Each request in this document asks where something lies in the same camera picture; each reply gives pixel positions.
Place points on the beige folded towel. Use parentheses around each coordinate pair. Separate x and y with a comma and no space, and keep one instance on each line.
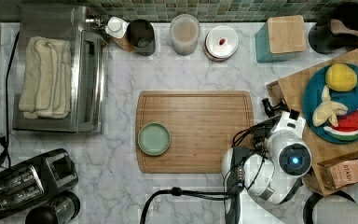
(46,89)

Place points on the stainless toaster oven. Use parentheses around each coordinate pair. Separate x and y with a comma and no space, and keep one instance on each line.
(79,25)

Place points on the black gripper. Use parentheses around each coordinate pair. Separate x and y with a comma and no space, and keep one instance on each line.
(262,131)

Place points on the yellow toy lemon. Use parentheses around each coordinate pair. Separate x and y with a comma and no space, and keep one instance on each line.
(340,77)

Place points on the black coffee grinder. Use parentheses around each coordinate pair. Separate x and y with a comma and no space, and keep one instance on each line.
(59,210)

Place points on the toy banana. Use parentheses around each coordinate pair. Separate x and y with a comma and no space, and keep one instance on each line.
(328,110)

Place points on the wooden drawer box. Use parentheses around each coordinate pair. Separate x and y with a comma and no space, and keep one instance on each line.
(302,92)

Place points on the white lidded ceramic jar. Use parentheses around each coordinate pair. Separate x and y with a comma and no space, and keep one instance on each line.
(221,43)

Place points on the black two-slot toaster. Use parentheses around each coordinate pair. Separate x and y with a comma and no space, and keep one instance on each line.
(36,180)

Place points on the tea bag box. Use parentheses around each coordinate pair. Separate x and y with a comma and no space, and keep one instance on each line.
(341,174)

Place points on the white bottle on wooden stand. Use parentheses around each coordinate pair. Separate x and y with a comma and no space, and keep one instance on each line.
(117,29)

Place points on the wooden spoon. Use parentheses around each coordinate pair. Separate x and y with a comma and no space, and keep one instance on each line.
(338,27)

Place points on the glass jar with brown contents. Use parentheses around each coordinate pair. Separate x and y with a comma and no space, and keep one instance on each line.
(185,32)

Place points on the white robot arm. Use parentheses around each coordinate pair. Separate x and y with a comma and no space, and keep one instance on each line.
(271,171)

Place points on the black utensil holder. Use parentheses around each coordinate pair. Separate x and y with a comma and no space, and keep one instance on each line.
(321,38)

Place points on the bamboo cutting board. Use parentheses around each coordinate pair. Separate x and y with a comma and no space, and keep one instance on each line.
(201,125)

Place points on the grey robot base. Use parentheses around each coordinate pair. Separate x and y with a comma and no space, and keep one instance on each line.
(337,208)

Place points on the toy watermelon slice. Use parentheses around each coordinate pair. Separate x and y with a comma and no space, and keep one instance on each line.
(347,128)

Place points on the dark metal cup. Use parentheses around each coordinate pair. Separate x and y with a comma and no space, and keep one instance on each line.
(142,37)

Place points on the teal canister with wooden lid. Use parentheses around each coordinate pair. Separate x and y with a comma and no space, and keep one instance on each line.
(280,39)

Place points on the green ceramic bowl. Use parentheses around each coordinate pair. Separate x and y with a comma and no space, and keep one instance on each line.
(154,139)

